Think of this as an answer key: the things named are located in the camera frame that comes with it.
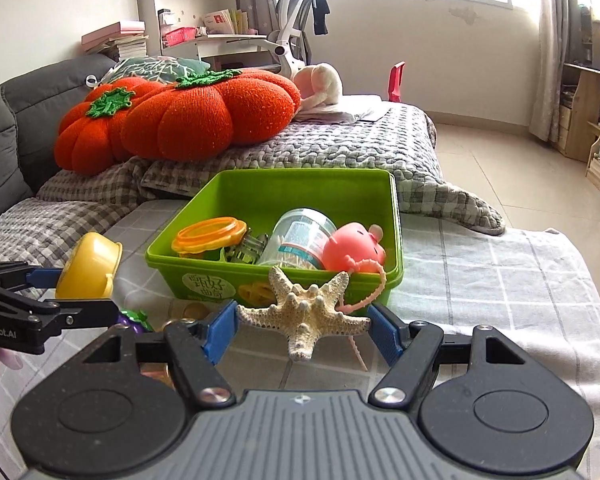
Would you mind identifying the large orange pumpkin pillow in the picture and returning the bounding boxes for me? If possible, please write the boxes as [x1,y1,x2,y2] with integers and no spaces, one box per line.
[120,68,301,162]

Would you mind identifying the green plastic bin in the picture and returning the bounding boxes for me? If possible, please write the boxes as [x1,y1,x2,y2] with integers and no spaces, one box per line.
[145,169,403,307]

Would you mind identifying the pink pig toy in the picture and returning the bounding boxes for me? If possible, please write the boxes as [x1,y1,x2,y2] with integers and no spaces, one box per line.
[320,221,389,372]

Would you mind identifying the small orange pumpkin pillow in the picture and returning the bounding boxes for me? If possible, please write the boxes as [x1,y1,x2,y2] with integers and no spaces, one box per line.
[54,77,166,177]

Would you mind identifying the white office chair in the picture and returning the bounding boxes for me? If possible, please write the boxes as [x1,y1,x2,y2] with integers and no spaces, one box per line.
[215,0,318,79]

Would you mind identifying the wooden desk shelf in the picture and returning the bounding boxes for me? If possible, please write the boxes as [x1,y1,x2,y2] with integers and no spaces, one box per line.
[553,6,600,191]

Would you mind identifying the purple toy grapes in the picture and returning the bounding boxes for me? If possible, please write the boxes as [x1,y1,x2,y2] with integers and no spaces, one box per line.
[118,310,154,334]

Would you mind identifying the grey checked bed sheet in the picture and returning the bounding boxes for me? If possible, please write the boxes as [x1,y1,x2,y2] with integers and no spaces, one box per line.
[0,200,600,479]

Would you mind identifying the teal leaf pattern pillow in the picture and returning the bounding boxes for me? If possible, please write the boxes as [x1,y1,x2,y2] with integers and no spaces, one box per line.
[99,56,211,84]

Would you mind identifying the clear cotton swab jar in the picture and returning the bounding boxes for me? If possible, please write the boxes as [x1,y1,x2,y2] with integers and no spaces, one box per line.
[257,208,336,270]

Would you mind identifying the stack of books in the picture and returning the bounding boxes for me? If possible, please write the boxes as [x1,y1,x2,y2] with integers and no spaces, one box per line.
[81,21,148,61]

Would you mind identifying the beige starfish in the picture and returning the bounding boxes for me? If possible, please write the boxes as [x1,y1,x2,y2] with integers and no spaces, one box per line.
[236,266,372,362]

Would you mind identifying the yellow toy pot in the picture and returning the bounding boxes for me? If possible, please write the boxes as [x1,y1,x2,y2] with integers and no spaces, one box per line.
[55,232,123,300]

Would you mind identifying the orange toy lid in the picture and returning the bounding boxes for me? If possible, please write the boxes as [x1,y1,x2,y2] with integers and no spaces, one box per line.
[171,217,247,258]

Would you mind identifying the red small chair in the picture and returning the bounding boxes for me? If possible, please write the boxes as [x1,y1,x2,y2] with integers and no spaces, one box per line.
[388,61,405,103]

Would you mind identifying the pink white plush toy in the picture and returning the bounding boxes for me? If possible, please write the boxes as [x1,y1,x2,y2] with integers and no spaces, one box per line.
[292,63,342,110]

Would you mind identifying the grey curtain right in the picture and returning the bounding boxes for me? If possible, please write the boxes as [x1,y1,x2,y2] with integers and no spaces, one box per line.
[529,0,570,142]

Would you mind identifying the pink storage basket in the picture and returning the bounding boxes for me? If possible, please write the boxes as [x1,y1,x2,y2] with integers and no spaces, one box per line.
[162,26,197,48]

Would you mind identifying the white bookshelf desk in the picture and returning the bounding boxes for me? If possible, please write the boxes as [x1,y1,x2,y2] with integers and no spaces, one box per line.
[137,0,265,68]

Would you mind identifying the grey knitted blanket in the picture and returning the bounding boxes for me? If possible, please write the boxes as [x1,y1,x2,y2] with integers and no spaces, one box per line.
[0,104,505,266]

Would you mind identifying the dark grey sofa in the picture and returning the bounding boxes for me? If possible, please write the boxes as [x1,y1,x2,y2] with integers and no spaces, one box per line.
[0,54,114,214]

